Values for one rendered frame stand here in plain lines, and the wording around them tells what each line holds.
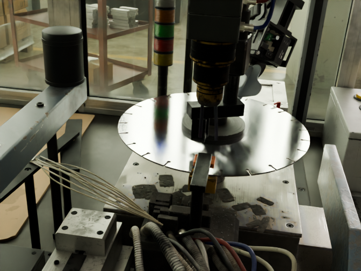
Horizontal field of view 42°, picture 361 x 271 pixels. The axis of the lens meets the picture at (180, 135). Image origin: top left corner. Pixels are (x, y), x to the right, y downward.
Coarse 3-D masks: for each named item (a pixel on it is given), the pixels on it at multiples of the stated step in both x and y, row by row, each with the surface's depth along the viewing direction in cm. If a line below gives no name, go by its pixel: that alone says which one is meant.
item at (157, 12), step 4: (156, 8) 100; (160, 8) 100; (172, 8) 100; (156, 12) 100; (160, 12) 100; (164, 12) 99; (168, 12) 99; (172, 12) 100; (156, 16) 101; (160, 16) 100; (164, 16) 100; (168, 16) 100; (172, 16) 101; (156, 20) 101; (160, 20) 100; (164, 20) 100; (168, 20) 100; (172, 20) 101
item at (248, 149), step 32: (160, 96) 93; (192, 96) 94; (128, 128) 79; (160, 128) 80; (256, 128) 82; (288, 128) 83; (160, 160) 70; (192, 160) 70; (224, 160) 71; (256, 160) 71; (288, 160) 72
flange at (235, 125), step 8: (184, 120) 81; (224, 120) 79; (232, 120) 82; (240, 120) 82; (184, 128) 79; (224, 128) 79; (232, 128) 79; (240, 128) 79; (208, 136) 76; (224, 136) 77; (232, 136) 77
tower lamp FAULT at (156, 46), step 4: (156, 40) 103; (160, 40) 102; (164, 40) 102; (168, 40) 102; (172, 40) 103; (156, 44) 103; (160, 44) 102; (164, 44) 102; (168, 44) 103; (172, 44) 104; (156, 48) 103; (160, 48) 103; (164, 48) 103; (168, 48) 103; (172, 48) 104; (160, 52) 103; (164, 52) 103; (168, 52) 103
